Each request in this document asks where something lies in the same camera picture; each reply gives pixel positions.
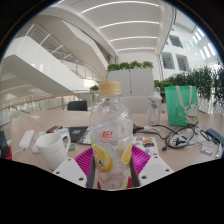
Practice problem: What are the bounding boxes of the clear shaker bottle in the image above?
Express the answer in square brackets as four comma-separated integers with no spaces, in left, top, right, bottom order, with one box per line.
[147,87,163,126]

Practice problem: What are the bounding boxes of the colourful sticker sheet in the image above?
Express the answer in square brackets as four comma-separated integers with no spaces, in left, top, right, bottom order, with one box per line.
[132,135,160,158]

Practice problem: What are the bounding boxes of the red office chair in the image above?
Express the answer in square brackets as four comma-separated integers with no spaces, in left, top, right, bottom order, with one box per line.
[0,129,14,160]

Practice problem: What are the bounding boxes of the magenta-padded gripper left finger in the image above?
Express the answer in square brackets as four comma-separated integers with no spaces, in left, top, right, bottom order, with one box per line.
[51,146,98,190]

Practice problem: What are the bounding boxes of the white computer mouse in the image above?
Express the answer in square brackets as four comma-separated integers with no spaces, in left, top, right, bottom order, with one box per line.
[31,141,41,154]

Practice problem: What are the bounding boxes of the small white card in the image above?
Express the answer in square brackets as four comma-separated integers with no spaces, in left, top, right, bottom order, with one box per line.
[53,128,71,138]

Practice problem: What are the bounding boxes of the tangled black cables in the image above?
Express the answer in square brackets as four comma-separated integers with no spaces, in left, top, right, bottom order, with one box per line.
[132,123,214,152]

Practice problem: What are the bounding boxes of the black notebook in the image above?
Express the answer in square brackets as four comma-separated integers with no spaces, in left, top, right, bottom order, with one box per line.
[68,126,90,144]

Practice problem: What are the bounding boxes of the green hedge row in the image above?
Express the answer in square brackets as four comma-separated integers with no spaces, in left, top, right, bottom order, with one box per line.
[154,64,224,111]

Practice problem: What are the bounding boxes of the small clear plastic packet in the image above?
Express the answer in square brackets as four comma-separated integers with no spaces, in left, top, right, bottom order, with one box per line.
[143,124,162,134]

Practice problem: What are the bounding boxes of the green tote bag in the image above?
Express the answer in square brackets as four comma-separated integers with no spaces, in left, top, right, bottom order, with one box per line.
[164,85,200,127]

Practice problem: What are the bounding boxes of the white ceramic mug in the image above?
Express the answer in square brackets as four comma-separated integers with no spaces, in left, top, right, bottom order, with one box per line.
[35,132,72,172]

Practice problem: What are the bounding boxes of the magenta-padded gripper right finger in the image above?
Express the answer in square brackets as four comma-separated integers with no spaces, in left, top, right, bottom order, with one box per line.
[129,144,175,188]

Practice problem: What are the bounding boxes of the ceiling light strips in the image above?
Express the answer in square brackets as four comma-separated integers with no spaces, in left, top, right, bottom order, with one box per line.
[80,0,161,53]

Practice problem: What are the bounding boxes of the low planter with greenery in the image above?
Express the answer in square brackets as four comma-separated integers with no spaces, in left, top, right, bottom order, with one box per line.
[89,84,100,101]

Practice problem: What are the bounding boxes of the white power strip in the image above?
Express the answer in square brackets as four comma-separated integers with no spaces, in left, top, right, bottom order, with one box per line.
[18,129,36,150]

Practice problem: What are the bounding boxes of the black office chair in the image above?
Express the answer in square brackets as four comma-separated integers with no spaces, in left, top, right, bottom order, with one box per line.
[66,100,89,112]

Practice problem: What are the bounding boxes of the black and red box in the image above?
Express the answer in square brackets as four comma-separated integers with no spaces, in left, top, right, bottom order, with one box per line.
[46,125,64,134]

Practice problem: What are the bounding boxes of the clear lemon drink bottle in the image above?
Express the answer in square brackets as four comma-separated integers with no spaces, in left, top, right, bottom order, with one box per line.
[89,81,134,191]

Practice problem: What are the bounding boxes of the dark blue phone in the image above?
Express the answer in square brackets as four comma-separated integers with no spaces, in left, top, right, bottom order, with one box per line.
[204,127,224,148]

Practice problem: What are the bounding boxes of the white cabinet with plants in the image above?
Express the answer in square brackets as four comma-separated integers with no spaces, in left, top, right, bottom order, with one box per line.
[106,60,155,98]

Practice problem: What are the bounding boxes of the clear plastic bag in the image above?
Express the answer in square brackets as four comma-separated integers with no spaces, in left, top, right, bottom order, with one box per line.
[200,140,218,155]

